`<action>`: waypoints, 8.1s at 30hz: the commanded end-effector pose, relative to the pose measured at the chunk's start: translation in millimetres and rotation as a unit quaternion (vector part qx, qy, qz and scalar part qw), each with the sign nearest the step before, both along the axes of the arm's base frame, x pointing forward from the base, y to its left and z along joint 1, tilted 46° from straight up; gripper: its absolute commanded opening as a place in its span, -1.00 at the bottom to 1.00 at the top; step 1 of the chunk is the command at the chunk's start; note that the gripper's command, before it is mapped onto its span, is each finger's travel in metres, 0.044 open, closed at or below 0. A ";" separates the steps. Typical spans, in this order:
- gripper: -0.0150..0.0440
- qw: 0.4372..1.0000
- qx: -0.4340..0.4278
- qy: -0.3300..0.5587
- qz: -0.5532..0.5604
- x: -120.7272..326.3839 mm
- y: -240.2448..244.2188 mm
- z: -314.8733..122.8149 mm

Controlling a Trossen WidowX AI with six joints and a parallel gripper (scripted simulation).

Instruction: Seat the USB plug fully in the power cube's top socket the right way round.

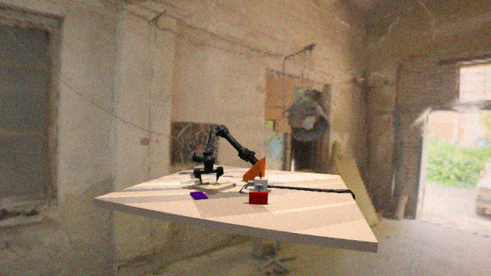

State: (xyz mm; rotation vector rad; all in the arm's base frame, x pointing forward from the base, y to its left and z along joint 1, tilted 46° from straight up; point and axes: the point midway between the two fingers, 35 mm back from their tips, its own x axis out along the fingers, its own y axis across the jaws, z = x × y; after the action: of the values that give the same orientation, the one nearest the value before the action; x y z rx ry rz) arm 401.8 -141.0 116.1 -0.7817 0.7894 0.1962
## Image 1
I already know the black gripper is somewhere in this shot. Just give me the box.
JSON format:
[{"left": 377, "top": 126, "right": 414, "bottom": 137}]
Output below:
[{"left": 194, "top": 166, "right": 224, "bottom": 182}]

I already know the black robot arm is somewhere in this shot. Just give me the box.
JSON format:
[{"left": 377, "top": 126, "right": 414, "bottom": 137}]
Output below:
[{"left": 193, "top": 125, "right": 258, "bottom": 168}]

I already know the purple flat rectangular slab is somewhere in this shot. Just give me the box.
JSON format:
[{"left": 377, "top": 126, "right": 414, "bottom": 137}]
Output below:
[{"left": 190, "top": 191, "right": 208, "bottom": 200}]

